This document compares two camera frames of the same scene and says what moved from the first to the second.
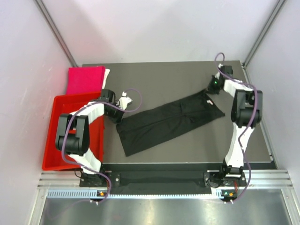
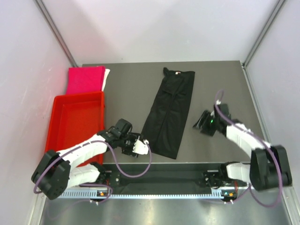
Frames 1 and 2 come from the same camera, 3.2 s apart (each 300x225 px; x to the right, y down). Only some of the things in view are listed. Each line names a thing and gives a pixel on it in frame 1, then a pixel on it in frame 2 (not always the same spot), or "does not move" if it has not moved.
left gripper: x=118 y=119 → x=129 y=151
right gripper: x=210 y=90 → x=203 y=122
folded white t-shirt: x=107 y=72 does not move
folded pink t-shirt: x=85 y=79 does not move
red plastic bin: x=53 y=159 does not move
